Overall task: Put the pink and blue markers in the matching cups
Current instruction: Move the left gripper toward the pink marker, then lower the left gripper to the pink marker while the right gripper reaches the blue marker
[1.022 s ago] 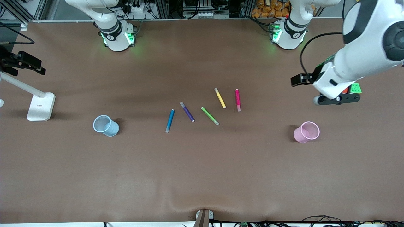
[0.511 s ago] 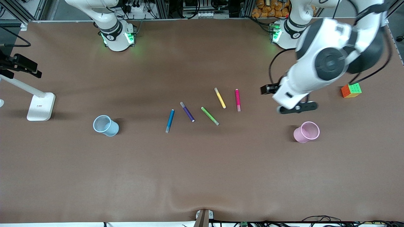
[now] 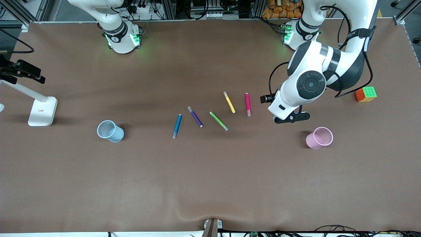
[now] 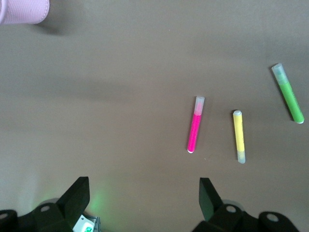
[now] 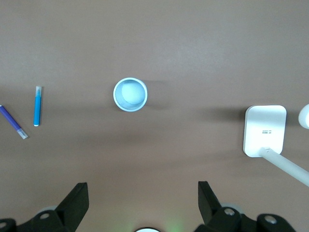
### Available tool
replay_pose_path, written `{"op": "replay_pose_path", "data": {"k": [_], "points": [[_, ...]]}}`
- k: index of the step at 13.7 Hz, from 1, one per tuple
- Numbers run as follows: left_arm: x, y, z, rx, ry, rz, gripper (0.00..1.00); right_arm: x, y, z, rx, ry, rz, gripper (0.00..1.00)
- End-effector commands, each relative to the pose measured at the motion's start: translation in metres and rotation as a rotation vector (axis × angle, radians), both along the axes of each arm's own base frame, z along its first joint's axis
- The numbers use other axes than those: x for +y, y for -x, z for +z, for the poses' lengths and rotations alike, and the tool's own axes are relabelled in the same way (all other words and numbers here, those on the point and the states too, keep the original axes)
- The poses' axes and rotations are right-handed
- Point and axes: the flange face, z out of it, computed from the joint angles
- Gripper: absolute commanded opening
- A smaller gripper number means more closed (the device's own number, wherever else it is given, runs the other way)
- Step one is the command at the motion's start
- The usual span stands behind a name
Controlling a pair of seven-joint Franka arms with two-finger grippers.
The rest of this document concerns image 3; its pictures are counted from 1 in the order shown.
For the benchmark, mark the pink marker pen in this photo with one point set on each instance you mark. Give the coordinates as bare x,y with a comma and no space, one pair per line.
247,103

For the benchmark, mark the blue marker pen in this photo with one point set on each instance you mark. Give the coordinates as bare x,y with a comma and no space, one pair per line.
177,125

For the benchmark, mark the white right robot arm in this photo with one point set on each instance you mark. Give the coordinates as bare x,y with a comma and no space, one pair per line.
120,39

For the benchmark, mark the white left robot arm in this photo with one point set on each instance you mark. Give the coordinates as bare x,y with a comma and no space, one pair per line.
315,56

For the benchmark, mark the pink plastic cup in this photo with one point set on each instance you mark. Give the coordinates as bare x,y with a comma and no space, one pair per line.
314,141

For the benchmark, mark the yellow marker pen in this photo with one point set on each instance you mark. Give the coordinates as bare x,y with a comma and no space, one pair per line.
229,102

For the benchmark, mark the white stand with pole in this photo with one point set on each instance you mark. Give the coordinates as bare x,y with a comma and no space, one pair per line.
41,113

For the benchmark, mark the green marker pen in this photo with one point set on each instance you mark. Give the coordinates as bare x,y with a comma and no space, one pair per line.
217,120

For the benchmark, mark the purple marker pen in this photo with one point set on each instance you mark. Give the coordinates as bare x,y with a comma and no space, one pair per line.
195,117

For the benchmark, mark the multicoloured puzzle cube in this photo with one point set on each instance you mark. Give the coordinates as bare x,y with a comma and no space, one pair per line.
368,93

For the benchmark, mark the orange snack packages pile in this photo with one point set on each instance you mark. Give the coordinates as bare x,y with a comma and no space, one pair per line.
279,11

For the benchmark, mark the white terminal block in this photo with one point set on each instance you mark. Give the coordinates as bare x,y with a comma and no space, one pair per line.
213,15

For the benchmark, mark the light blue plastic cup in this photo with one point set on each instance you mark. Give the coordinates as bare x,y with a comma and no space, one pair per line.
115,135

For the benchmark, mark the small green circuit board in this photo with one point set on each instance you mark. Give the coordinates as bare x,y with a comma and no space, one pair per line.
254,234

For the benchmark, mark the white power strip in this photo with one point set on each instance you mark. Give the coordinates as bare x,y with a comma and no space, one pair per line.
144,9

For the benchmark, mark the slanted aluminium frame strut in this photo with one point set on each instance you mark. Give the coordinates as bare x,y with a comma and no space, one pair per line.
19,11
406,13

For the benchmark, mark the upright aluminium frame post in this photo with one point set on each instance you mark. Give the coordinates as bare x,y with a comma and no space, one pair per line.
258,9
170,10

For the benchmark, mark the grey metal mount bracket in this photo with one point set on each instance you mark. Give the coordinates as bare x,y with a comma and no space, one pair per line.
210,230

